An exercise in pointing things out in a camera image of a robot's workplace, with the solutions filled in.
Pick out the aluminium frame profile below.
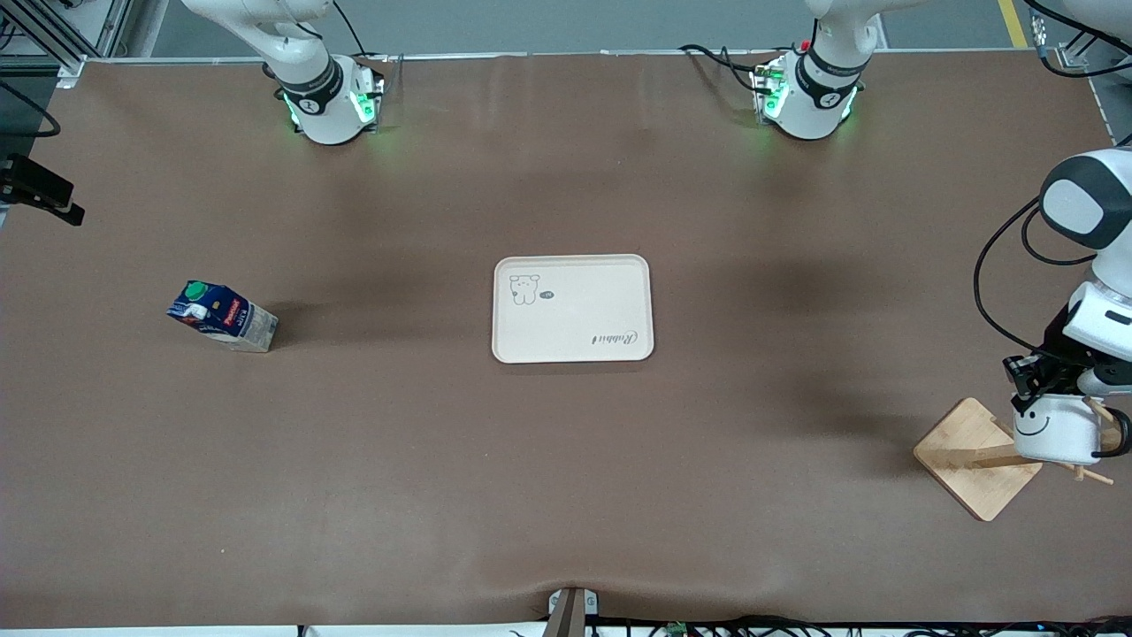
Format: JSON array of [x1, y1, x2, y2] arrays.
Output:
[[1026, 0, 1132, 82], [0, 0, 134, 89]]

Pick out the black cable at right arm base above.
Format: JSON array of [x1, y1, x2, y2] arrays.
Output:
[[332, 0, 392, 70]]

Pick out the wooden mug stand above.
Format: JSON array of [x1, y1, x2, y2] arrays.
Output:
[[913, 397, 1117, 522]]

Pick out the blue milk carton green cap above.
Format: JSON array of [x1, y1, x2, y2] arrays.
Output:
[[167, 280, 279, 353]]

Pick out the black cables at left arm base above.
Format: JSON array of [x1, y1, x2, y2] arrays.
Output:
[[679, 42, 781, 95]]

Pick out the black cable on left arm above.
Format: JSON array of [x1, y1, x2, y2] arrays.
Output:
[[973, 196, 1099, 351]]

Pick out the white mug with black handle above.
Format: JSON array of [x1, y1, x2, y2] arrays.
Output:
[[1012, 393, 1132, 466]]

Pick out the cream tray with rabbit print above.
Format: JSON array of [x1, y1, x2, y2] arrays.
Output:
[[492, 255, 655, 365]]

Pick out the grey table edge bracket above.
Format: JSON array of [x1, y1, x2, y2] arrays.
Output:
[[547, 587, 599, 637]]

